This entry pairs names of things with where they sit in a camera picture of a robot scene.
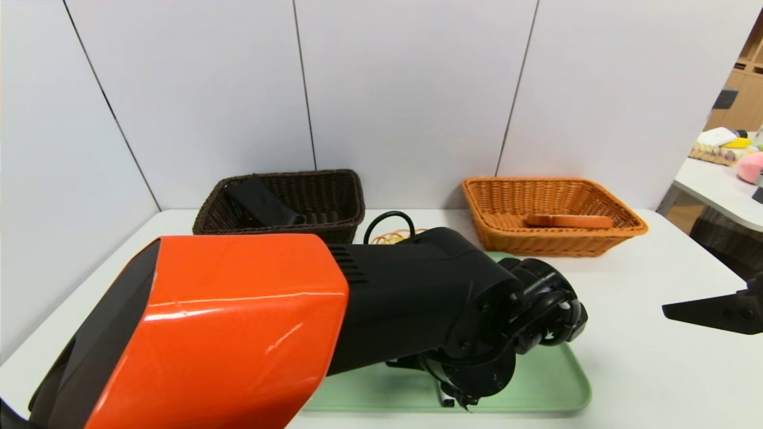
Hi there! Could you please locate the dark brown wicker basket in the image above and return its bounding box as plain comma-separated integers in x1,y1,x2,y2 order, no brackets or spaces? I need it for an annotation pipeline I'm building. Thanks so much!
193,169,365,245

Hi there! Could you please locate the light green plastic tray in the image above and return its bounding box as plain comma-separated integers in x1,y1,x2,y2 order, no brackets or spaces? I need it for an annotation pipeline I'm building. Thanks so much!
301,251,592,413

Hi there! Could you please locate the black soft pouch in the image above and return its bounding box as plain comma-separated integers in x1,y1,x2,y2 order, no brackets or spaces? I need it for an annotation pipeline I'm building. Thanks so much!
224,174,306,227

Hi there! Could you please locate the white box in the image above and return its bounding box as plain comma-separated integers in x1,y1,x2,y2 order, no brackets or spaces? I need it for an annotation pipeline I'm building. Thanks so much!
696,128,738,148

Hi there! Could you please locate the pink plush toy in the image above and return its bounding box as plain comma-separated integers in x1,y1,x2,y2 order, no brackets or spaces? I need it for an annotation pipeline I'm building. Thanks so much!
734,152,763,185

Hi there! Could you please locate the toy bread slice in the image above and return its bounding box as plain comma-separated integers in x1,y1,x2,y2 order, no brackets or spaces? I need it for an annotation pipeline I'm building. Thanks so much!
525,213,615,230

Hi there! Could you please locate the wooden shelf cabinet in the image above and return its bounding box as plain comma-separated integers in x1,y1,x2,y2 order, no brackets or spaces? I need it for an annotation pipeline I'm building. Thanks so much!
703,6,763,135

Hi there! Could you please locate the brown egg tray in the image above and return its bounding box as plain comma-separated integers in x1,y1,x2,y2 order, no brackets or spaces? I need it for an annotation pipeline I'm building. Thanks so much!
688,144,738,167

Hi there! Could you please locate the white side table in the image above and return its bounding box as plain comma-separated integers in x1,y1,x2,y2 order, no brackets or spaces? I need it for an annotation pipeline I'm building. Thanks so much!
672,134,763,234

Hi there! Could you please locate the small yellow wicker basket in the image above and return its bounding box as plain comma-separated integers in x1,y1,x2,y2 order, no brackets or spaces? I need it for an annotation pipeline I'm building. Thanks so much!
370,228,427,246

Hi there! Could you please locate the orange wicker basket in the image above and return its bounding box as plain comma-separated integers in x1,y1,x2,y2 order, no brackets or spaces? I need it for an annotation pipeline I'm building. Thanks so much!
462,177,649,258

